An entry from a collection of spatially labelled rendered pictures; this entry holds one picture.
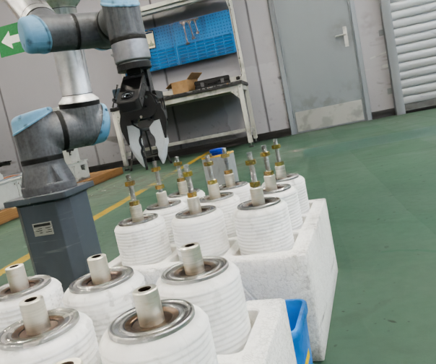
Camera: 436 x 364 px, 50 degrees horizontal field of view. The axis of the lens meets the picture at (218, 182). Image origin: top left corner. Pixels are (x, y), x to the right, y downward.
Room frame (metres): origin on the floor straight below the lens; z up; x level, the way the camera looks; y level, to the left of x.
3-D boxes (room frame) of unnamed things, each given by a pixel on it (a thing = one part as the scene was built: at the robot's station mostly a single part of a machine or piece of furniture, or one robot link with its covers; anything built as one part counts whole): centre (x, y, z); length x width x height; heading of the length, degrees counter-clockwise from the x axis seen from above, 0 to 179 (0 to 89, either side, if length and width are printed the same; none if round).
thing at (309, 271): (0.94, 0.01, 0.09); 0.39 x 0.39 x 0.18; 71
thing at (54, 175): (1.33, 0.48, 0.35); 0.15 x 0.15 x 0.10
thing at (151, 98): (1.00, 0.12, 0.49); 0.09 x 0.08 x 0.12; 171
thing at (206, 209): (0.83, 0.05, 0.25); 0.08 x 0.08 x 0.01
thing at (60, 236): (1.33, 0.48, 0.15); 0.19 x 0.19 x 0.30; 79
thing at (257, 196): (0.79, -0.06, 0.26); 0.02 x 0.02 x 0.03
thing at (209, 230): (0.83, 0.05, 0.16); 0.10 x 0.10 x 0.18
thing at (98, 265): (0.53, 0.16, 0.26); 0.02 x 0.02 x 0.03
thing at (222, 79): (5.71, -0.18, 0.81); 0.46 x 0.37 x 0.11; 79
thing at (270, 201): (0.79, -0.06, 0.25); 0.08 x 0.08 x 0.01
